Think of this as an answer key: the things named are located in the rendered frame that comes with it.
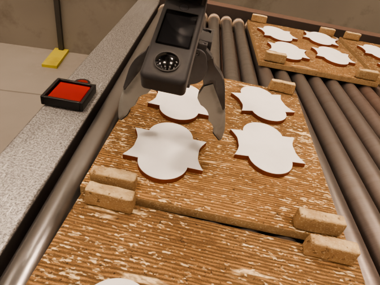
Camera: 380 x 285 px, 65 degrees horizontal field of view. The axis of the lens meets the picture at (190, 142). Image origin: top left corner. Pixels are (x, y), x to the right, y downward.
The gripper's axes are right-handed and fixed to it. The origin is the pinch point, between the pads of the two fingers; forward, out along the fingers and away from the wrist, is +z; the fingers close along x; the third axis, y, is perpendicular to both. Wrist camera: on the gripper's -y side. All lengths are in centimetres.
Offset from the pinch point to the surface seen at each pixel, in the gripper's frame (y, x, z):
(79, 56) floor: 224, 114, 88
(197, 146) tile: 2.1, -4.6, 2.7
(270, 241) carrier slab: -12.2, -15.2, 4.3
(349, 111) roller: 32, -40, 5
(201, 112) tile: 12.3, -4.1, 2.3
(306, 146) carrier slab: 9.9, -23.8, 3.5
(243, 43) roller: 64, -14, 3
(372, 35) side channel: 98, -68, -1
